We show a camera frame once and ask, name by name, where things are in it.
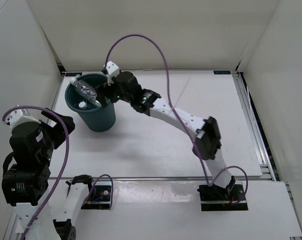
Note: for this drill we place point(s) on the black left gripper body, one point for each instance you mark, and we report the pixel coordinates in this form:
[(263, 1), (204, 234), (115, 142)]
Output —
[(54, 136)]

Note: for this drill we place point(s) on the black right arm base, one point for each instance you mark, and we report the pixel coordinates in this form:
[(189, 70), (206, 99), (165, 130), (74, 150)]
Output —
[(213, 201)]

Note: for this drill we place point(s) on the clear bottle blue label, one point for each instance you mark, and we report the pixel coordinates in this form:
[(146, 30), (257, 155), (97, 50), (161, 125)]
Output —
[(85, 105)]

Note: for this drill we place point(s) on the dark green plastic bin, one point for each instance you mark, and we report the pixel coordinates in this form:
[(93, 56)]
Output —
[(98, 120)]

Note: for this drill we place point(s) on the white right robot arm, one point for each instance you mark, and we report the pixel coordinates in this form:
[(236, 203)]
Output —
[(204, 133)]

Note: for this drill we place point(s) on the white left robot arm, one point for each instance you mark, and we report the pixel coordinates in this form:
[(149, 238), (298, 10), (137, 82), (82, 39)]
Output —
[(26, 173)]

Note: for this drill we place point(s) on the crushed clear plastic bottle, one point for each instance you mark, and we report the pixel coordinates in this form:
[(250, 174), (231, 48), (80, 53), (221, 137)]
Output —
[(86, 91)]

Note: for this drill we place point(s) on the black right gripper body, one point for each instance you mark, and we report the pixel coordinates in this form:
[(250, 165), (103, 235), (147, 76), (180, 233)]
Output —
[(121, 95)]

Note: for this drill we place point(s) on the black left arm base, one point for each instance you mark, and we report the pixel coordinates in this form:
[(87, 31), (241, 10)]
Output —
[(100, 199)]

